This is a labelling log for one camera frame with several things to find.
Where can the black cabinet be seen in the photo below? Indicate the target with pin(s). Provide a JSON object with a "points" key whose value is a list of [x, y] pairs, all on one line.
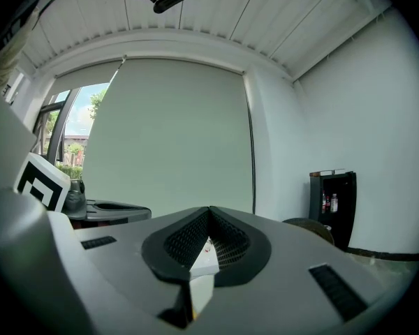
{"points": [[347, 204]]}

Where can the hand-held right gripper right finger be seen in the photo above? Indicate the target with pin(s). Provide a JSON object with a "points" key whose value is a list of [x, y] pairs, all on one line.
{"points": [[293, 274]]}

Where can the small clear bottle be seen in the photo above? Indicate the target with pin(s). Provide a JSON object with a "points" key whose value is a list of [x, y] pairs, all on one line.
{"points": [[334, 204]]}

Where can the narrow grey roller blind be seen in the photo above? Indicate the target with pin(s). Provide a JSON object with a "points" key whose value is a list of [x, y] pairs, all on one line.
{"points": [[87, 75]]}

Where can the wide grey roller blind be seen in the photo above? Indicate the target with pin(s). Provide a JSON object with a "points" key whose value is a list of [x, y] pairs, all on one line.
{"points": [[167, 134]]}

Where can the black window frame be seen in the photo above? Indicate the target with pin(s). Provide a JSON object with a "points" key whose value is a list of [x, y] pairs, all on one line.
{"points": [[63, 124]]}

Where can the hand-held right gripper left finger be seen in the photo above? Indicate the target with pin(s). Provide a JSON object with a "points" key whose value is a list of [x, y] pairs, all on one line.
{"points": [[136, 257]]}

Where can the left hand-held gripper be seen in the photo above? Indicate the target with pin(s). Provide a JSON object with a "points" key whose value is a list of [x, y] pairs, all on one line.
{"points": [[38, 183]]}

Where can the small dark bottle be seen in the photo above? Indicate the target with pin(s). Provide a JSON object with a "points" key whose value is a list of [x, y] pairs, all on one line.
{"points": [[324, 202]]}

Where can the person's beige shirt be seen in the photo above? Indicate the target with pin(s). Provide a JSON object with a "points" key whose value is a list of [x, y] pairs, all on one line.
{"points": [[8, 54]]}

